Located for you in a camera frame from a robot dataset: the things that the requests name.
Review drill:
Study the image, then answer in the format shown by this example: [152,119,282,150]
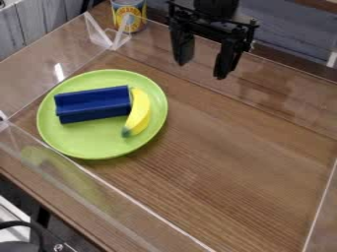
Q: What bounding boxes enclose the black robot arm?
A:
[167,0,259,80]

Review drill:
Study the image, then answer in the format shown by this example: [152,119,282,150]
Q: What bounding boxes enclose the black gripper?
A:
[167,0,259,80]

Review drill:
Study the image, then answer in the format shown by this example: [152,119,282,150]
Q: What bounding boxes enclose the clear acrylic enclosure walls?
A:
[0,11,337,252]

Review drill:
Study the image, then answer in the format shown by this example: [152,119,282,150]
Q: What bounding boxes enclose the yellow toy banana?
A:
[122,88,151,138]

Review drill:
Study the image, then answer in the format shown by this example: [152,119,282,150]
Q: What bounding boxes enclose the blue cross-shaped block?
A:
[53,86,130,124]

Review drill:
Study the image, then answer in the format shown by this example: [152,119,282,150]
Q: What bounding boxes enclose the green plate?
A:
[37,69,168,159]

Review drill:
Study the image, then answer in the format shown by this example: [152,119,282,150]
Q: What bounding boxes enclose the yellow labelled tin can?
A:
[110,0,147,33]

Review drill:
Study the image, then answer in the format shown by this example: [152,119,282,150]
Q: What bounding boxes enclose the black cable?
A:
[0,220,46,252]

